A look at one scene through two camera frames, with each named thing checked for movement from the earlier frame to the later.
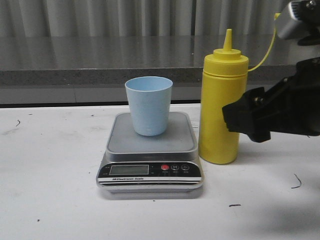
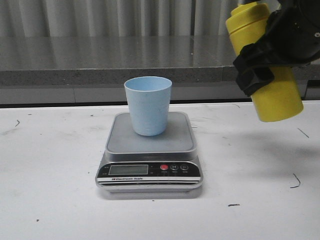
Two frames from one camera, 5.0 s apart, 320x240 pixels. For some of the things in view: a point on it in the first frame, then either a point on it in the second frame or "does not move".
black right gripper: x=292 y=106 to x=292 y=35
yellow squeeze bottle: x=224 y=84 to x=281 y=100
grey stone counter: x=92 y=69 does not move
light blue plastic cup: x=149 y=99 does not move
